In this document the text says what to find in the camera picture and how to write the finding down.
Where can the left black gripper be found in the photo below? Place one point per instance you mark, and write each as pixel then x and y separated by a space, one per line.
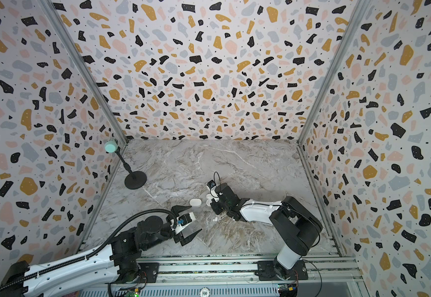
pixel 181 237

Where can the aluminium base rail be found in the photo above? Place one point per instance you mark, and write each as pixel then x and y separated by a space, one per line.
pixel 322 275

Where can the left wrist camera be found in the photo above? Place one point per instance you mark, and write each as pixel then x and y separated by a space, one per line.
pixel 184 221

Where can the poker chip 500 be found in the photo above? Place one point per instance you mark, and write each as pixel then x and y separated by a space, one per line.
pixel 204 292

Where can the mint green microphone on stand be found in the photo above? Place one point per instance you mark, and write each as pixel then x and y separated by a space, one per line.
pixel 134 179

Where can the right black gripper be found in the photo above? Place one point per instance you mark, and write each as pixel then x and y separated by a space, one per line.
pixel 220 200

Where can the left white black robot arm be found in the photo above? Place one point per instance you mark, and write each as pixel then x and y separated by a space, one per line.
pixel 68 275

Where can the white earbud charging case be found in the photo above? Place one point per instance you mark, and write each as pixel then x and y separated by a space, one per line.
pixel 195 202

